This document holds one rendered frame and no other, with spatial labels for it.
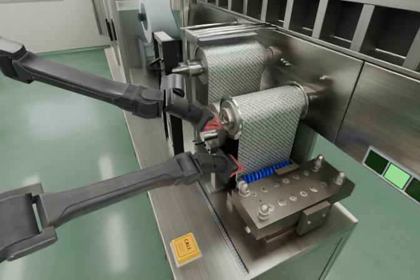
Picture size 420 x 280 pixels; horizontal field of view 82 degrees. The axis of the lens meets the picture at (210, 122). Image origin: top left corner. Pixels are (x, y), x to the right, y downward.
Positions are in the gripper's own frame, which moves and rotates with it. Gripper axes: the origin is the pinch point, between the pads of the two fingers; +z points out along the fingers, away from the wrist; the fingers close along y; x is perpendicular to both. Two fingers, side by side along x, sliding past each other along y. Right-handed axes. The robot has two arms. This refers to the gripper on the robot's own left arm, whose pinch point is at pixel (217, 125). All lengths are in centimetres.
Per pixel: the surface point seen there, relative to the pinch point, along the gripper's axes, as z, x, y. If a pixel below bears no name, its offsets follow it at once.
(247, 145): 9.4, -0.3, 6.9
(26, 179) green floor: -19, -164, -160
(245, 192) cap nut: 13.2, -13.0, 14.6
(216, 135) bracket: 3.3, -4.0, -1.4
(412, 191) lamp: 32, 16, 42
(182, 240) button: 3.6, -36.3, 13.3
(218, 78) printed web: 1.4, 12.1, -16.5
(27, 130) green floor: -29, -168, -248
